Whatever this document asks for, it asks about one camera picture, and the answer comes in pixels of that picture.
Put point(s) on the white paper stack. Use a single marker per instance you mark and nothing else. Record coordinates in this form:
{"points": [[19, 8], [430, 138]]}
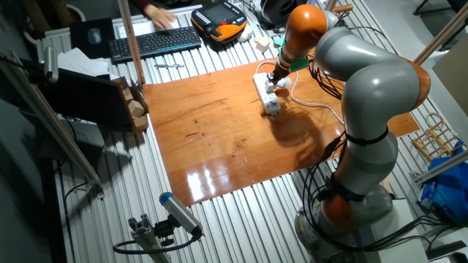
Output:
{"points": [[80, 62]]}

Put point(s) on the glossy wooden board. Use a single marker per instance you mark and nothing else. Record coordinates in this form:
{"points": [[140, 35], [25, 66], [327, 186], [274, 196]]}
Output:
{"points": [[212, 146]]}

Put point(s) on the long aluminium frame bar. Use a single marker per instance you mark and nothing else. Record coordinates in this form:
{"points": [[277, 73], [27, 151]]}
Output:
{"points": [[55, 128]]}

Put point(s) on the small metal pen tool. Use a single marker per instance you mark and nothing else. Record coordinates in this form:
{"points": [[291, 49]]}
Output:
{"points": [[168, 66]]}

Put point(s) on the orange and black teach pendant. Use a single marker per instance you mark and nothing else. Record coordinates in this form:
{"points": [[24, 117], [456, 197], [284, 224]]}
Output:
{"points": [[219, 20]]}

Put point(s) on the white egg-shaped object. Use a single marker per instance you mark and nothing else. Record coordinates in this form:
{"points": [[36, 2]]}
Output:
{"points": [[245, 33]]}

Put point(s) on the white power strip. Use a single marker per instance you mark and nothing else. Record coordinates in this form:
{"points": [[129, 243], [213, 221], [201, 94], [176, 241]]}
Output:
{"points": [[272, 104]]}

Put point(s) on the tan cardboard panel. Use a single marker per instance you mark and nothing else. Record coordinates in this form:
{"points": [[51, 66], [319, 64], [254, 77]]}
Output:
{"points": [[453, 73]]}

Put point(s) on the aluminium profile camera mount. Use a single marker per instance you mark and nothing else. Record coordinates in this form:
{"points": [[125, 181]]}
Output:
{"points": [[146, 237]]}

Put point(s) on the wooden peg rack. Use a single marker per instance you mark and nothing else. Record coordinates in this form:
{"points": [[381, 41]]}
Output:
{"points": [[435, 140]]}

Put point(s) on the short aluminium bar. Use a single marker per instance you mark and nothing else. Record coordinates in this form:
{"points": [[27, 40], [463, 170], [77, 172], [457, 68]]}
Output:
{"points": [[442, 166]]}

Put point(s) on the white house-shaped block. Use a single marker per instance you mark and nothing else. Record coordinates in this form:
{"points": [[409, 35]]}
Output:
{"points": [[262, 44]]}

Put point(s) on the dark computer mouse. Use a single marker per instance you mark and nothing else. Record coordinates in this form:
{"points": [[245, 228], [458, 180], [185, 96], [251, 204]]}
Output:
{"points": [[94, 36]]}

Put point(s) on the blue bag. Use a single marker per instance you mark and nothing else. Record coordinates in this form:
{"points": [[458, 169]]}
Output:
{"points": [[446, 190]]}

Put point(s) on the white paper sheet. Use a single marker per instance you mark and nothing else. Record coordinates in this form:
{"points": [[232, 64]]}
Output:
{"points": [[140, 28]]}

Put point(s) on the black keyboard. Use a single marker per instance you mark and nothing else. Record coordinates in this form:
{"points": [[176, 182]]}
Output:
{"points": [[153, 44]]}

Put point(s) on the person bare hand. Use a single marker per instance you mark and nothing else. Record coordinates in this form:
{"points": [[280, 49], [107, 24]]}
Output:
{"points": [[161, 16]]}

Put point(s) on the black flat panel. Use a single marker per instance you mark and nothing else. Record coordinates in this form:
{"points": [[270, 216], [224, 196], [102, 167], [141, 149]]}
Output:
{"points": [[80, 98]]}

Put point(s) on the white bulb holder with bulb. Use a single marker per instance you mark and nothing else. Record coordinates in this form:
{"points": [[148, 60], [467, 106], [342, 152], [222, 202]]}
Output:
{"points": [[283, 83]]}

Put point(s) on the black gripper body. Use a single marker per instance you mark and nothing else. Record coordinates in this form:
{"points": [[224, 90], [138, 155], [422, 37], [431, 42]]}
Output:
{"points": [[281, 68]]}

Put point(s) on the black connector with blue light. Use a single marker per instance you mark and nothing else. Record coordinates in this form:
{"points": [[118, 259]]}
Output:
{"points": [[330, 148]]}

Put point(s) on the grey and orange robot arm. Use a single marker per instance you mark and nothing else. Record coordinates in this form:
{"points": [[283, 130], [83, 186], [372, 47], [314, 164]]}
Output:
{"points": [[376, 87]]}

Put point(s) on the wooden upright pole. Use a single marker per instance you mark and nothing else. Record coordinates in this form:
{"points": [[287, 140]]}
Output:
{"points": [[131, 40]]}

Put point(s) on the black mouse pad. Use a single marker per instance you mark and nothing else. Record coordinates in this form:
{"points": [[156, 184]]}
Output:
{"points": [[78, 44]]}

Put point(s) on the silver camera with blue end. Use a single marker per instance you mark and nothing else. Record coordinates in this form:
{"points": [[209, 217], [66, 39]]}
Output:
{"points": [[181, 213]]}

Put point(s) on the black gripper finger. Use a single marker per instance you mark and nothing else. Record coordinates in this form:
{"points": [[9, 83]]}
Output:
{"points": [[271, 76], [277, 77]]}

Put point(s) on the thin support pole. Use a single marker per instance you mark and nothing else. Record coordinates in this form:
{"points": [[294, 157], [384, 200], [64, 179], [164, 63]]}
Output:
{"points": [[440, 34]]}

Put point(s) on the cardboard box of wooden blocks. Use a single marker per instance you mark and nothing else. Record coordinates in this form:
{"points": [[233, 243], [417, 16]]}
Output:
{"points": [[137, 109]]}

